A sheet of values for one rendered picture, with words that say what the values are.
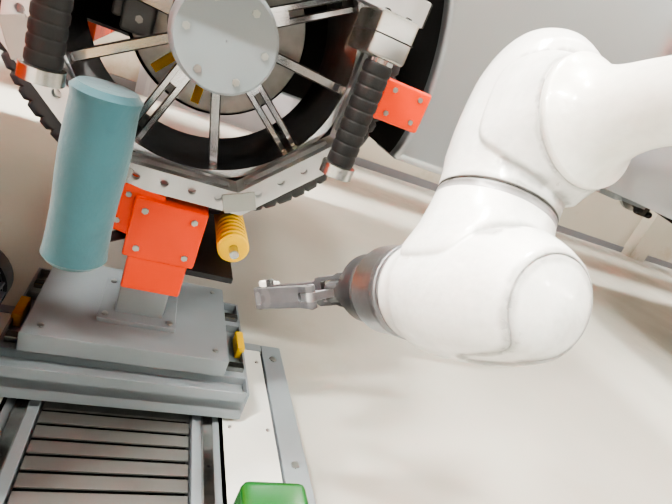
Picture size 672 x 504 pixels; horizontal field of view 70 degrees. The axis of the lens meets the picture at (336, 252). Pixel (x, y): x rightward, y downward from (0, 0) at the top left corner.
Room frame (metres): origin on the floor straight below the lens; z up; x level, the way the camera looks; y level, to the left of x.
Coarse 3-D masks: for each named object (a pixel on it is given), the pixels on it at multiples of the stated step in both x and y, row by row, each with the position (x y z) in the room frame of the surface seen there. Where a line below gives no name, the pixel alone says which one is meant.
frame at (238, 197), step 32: (0, 32) 0.63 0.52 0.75; (64, 64) 0.70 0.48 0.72; (64, 96) 0.66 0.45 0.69; (160, 160) 0.77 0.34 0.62; (288, 160) 0.84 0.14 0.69; (320, 160) 0.82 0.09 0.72; (160, 192) 0.73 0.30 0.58; (192, 192) 0.76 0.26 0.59; (224, 192) 0.77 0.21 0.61; (256, 192) 0.83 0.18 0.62
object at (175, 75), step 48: (144, 0) 0.78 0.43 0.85; (336, 0) 0.90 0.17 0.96; (96, 48) 0.76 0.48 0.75; (144, 48) 0.79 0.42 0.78; (336, 48) 1.03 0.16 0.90; (336, 96) 0.94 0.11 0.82; (144, 144) 0.80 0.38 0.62; (192, 144) 0.96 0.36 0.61; (240, 144) 1.01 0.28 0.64; (288, 144) 0.91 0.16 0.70
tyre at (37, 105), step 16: (0, 0) 0.69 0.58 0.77; (0, 48) 0.70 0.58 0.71; (16, 80) 0.71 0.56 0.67; (32, 96) 0.71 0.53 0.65; (48, 112) 0.72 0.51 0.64; (48, 128) 0.73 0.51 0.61; (320, 176) 0.91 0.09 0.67; (288, 192) 0.89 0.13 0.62; (304, 192) 0.92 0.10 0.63; (208, 208) 0.84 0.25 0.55; (256, 208) 0.88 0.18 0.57
